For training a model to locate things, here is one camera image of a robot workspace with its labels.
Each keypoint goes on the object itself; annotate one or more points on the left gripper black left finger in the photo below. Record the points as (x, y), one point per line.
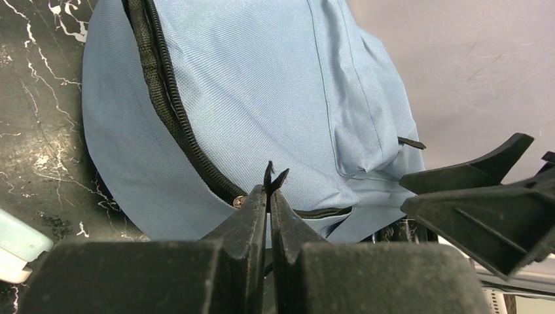
(221, 273)

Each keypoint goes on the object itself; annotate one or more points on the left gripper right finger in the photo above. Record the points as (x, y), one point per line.
(313, 275)

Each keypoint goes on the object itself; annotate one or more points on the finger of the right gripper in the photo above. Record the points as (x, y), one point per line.
(487, 170)
(503, 228)

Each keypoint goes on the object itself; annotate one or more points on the blue student backpack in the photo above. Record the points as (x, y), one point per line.
(185, 103)

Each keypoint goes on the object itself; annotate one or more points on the white blue stapler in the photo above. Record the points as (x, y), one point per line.
(20, 245)

